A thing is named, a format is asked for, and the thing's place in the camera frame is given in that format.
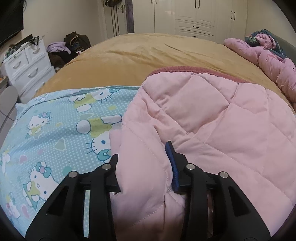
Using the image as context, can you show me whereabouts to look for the pink quilted jacket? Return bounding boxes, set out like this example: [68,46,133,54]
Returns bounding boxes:
[110,67,295,240]

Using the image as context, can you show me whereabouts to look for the purple clothes pile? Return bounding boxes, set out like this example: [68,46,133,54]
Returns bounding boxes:
[46,42,71,54]

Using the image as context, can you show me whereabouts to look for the white bedroom door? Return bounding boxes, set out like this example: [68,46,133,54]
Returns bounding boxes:
[103,0,128,39]

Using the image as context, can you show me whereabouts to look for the Hello Kitty blue sheet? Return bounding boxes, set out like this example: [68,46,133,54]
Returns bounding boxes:
[1,86,138,236]

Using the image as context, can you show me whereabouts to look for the pink crumpled duvet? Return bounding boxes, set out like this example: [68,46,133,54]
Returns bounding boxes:
[223,38,295,105]

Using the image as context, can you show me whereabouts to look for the white drawer chest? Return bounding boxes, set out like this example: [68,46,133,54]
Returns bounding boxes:
[1,37,56,103]

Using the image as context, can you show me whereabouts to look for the tan bed blanket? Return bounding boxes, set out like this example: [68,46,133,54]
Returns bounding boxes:
[34,34,292,106]

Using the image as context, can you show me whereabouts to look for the dark floral pillow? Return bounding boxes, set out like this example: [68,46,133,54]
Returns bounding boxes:
[244,29,285,58]

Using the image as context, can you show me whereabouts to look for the grey bed headboard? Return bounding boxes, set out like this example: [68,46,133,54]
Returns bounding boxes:
[264,29,295,63]

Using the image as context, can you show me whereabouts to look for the black backpack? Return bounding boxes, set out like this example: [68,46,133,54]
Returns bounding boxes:
[64,32,91,52]

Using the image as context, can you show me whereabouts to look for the white built-in wardrobe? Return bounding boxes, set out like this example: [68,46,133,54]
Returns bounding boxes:
[132,0,247,44]

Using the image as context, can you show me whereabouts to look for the hanging bags on door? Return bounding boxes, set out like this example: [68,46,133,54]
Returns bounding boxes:
[104,0,125,8]

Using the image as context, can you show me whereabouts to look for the black wall television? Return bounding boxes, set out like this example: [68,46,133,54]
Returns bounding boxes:
[0,0,25,46]

